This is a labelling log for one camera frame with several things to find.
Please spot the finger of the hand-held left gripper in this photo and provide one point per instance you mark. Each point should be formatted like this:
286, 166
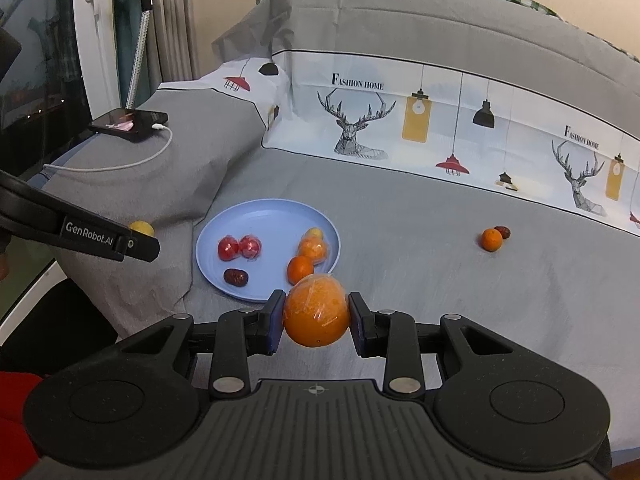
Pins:
90, 232

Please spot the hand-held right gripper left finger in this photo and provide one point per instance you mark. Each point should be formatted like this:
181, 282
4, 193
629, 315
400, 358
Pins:
275, 321

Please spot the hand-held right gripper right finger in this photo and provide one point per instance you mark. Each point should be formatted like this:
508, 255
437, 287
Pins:
356, 326

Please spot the plastic-wrapped large orange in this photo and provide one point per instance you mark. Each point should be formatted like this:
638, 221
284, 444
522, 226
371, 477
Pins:
315, 315

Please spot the yellow-green small fruit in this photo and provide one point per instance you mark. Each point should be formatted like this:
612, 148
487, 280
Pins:
143, 228

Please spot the red date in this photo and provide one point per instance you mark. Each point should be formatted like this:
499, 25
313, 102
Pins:
505, 232
235, 276

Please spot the red cherry tomato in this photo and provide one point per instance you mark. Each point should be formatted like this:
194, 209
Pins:
228, 248
250, 246

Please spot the plastic-wrapped small orange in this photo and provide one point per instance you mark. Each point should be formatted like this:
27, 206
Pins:
313, 251

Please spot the small yellow fruit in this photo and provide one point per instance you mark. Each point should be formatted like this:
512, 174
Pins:
313, 233

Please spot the blue plate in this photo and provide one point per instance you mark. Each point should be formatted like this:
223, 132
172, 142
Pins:
270, 225

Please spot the grey printed pillow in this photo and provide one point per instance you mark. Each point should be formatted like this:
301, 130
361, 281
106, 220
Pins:
150, 185

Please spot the grey bed sheet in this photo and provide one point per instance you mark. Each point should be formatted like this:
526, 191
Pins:
450, 290

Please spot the black smartphone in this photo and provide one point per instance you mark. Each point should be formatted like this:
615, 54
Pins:
129, 124

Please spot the red clothing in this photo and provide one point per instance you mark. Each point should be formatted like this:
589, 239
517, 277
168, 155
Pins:
15, 395

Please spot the window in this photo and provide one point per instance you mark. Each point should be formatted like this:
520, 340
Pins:
50, 35

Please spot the phone holder pole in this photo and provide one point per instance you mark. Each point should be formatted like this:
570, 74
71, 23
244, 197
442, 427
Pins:
142, 35

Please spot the curtain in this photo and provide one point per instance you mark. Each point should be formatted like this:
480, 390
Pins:
175, 20

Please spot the grey printed duvet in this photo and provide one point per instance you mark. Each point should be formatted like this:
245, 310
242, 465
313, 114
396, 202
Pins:
450, 35

